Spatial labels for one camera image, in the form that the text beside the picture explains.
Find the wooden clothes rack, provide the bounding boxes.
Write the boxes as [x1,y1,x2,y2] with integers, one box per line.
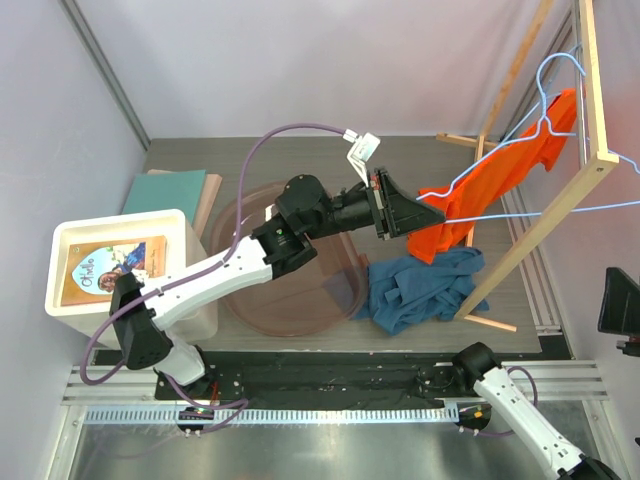
[435,0,620,333]

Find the Othello book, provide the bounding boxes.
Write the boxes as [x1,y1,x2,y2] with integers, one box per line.
[60,236,167,306]

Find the orange t shirt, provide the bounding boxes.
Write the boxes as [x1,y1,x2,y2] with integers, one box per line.
[407,89,577,263]

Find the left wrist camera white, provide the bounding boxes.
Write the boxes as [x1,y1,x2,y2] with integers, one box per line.
[343,129,381,186]

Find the pink transparent plastic bin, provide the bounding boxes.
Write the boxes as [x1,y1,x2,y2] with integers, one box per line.
[209,182,368,337]

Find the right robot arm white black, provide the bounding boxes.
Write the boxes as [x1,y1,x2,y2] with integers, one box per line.
[451,267,639,479]

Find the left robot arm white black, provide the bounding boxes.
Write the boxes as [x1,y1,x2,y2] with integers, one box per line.
[110,168,446,399]

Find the teal book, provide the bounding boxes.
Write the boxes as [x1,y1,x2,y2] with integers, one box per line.
[122,170,207,223]

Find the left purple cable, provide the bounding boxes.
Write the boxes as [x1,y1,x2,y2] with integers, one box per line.
[79,122,359,434]

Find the aluminium frame rails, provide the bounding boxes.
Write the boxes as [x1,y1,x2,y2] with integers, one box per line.
[60,364,161,407]

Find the light blue hanger orange shirt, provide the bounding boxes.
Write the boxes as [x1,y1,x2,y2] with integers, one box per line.
[474,92,562,164]

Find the blue t shirt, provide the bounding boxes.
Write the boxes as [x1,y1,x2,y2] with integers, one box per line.
[354,247,485,336]

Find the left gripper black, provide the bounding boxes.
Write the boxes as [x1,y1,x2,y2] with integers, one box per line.
[304,168,446,242]

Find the white drawer box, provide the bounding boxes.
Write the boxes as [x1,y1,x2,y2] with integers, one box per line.
[44,209,206,337]

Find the white slotted cable duct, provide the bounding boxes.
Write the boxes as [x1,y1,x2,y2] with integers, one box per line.
[84,404,459,426]

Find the light blue wire hanger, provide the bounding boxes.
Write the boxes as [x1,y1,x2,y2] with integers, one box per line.
[415,42,640,224]

